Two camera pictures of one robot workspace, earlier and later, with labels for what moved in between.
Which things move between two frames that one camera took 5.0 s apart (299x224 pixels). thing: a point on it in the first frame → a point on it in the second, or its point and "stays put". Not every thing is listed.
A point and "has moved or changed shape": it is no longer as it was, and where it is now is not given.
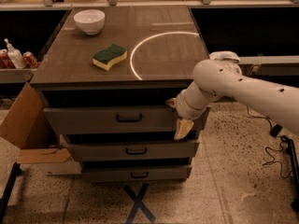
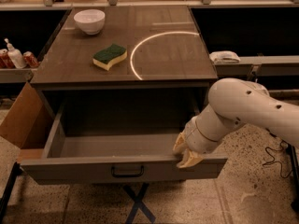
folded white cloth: (229, 56) stays put
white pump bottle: (15, 55) stays put
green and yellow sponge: (103, 59) stays put
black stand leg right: (294, 203) stays put
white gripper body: (183, 108) → (195, 136)
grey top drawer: (106, 120) has moved or changed shape
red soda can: (30, 61) stays put
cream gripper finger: (172, 102) → (180, 145)
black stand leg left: (16, 170) stays put
